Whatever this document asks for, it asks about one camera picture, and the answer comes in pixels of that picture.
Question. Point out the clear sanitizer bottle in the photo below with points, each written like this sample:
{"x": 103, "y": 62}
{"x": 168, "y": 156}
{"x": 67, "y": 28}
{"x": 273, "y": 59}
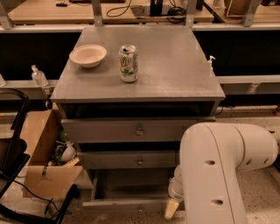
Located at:
{"x": 38, "y": 77}

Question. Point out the white pump bottle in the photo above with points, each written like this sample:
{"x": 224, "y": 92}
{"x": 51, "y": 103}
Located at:
{"x": 211, "y": 61}

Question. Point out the grey bottom drawer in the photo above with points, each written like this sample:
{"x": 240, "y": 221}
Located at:
{"x": 130, "y": 190}

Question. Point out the black cart frame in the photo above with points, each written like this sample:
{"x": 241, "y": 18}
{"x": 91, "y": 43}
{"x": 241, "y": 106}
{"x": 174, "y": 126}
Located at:
{"x": 12, "y": 149}

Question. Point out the white bowl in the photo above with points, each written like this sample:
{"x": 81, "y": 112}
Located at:
{"x": 88, "y": 56}

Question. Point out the green white soda can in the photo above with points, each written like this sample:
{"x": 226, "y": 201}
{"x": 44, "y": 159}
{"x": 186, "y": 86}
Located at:
{"x": 128, "y": 60}

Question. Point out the black metal stand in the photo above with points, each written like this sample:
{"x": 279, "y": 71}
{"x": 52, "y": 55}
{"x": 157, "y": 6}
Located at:
{"x": 277, "y": 163}

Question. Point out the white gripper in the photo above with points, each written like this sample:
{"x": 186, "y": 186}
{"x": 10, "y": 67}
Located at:
{"x": 176, "y": 191}

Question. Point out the white cup in box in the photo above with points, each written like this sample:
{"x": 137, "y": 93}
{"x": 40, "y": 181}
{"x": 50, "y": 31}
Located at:
{"x": 69, "y": 153}

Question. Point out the grey top drawer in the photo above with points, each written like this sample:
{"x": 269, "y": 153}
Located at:
{"x": 122, "y": 130}

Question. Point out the grey wooden drawer cabinet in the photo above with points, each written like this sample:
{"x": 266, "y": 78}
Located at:
{"x": 174, "y": 81}

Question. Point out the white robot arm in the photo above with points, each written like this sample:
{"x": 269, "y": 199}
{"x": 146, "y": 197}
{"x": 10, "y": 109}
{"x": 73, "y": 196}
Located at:
{"x": 210, "y": 155}

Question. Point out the grey drawer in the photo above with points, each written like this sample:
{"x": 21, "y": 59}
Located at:
{"x": 130, "y": 190}
{"x": 122, "y": 130}
{"x": 127, "y": 159}

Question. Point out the brown cardboard box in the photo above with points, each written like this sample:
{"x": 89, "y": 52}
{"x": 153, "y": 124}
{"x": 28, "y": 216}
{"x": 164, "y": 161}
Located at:
{"x": 42, "y": 130}

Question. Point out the grey middle drawer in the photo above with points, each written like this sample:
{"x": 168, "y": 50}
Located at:
{"x": 127, "y": 159}

